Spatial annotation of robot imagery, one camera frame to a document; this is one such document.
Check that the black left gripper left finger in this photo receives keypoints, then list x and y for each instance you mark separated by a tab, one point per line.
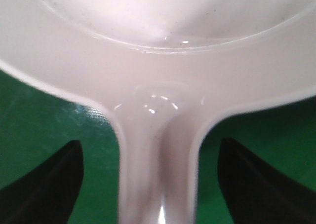
48	193

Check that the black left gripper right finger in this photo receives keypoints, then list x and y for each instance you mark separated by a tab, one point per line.
257	193

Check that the pink plastic dustpan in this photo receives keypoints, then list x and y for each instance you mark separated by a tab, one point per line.
163	73

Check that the green conveyor belt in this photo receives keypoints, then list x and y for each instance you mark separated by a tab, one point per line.
34	125

